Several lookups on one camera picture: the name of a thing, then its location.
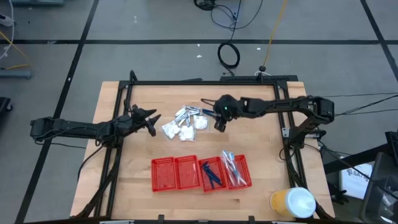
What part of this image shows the grey metal foot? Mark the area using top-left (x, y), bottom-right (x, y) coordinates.
top-left (0, 68), bottom-right (32, 80)

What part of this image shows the yellow cup with white lid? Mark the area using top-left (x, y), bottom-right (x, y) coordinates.
top-left (269, 186), bottom-right (317, 219)

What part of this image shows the coiled black cable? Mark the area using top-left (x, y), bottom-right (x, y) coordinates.
top-left (216, 42), bottom-right (241, 70)

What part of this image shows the packaged blue toothbrush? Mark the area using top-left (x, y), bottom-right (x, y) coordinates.
top-left (228, 151), bottom-right (248, 187)

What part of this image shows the white labelled box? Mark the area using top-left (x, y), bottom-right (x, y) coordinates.
top-left (339, 162), bottom-right (373, 200)

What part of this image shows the black metal rig frame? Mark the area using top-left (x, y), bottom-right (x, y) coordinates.
top-left (73, 70), bottom-right (333, 224)

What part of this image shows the black chair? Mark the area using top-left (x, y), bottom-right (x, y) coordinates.
top-left (360, 151), bottom-right (398, 224)

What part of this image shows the black looping cable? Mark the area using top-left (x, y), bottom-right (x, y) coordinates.
top-left (193, 0), bottom-right (264, 31)

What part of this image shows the thin black floor cable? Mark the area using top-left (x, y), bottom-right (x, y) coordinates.
top-left (323, 91), bottom-right (398, 98)

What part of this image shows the black caster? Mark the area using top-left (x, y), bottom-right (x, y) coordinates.
top-left (0, 96), bottom-right (13, 113)

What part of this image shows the yellow floor cable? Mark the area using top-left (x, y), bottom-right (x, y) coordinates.
top-left (0, 30), bottom-right (31, 71)

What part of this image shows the person's shoe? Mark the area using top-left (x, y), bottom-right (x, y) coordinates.
top-left (0, 14), bottom-right (15, 27)

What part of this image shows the packaged white toothbrush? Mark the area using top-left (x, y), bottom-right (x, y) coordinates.
top-left (221, 150), bottom-right (240, 184)

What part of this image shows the red slotted plastic basket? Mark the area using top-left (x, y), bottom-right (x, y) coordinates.
top-left (198, 156), bottom-right (229, 193)
top-left (150, 157), bottom-right (177, 192)
top-left (174, 154), bottom-right (201, 190)
top-left (221, 154), bottom-right (252, 190)

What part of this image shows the grey metal base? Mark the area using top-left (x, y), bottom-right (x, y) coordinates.
top-left (11, 0), bottom-right (66, 7)

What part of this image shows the yellow hanging cable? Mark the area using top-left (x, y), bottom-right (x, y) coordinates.
top-left (263, 0), bottom-right (289, 67)

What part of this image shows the black diagonal bar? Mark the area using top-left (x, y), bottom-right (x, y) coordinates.
top-left (323, 141), bottom-right (398, 175)

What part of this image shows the clear bag of cotton pads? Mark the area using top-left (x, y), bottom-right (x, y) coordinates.
top-left (193, 114), bottom-right (208, 131)
top-left (178, 124), bottom-right (196, 142)
top-left (161, 121), bottom-right (181, 141)

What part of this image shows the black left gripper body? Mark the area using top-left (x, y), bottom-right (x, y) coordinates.
top-left (119, 105), bottom-right (157, 138)

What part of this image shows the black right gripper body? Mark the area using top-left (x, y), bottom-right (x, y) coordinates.
top-left (213, 94), bottom-right (242, 133)

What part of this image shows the black hanging cable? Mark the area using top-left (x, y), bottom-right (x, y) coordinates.
top-left (229, 0), bottom-right (243, 44)

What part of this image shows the white floor cable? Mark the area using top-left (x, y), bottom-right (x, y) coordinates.
top-left (0, 0), bottom-right (16, 62)

